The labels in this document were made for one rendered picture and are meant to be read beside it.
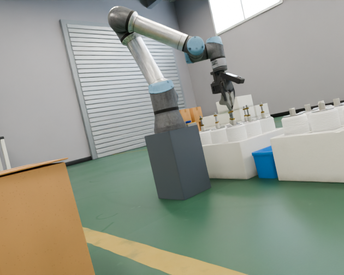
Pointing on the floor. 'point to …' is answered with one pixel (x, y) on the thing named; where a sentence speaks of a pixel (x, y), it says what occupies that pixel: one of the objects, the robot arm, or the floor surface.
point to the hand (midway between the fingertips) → (231, 107)
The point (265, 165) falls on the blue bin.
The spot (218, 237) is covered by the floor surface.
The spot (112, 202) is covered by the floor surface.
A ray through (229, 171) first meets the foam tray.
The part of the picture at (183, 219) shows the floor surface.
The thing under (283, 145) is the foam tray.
